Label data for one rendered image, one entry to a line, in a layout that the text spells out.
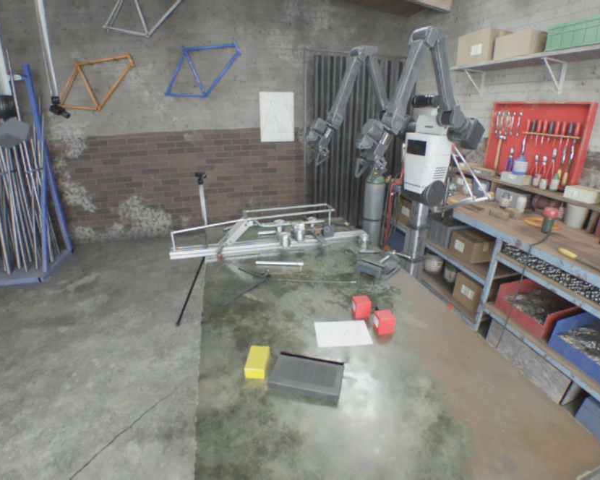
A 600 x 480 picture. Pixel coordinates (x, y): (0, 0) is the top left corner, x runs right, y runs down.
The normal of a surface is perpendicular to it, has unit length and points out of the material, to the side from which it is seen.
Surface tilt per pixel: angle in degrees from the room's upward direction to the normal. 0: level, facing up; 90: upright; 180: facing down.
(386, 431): 0
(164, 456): 0
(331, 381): 0
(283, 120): 90
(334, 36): 90
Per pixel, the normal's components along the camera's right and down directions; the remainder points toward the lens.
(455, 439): 0.00, -0.92
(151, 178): 0.24, 0.37
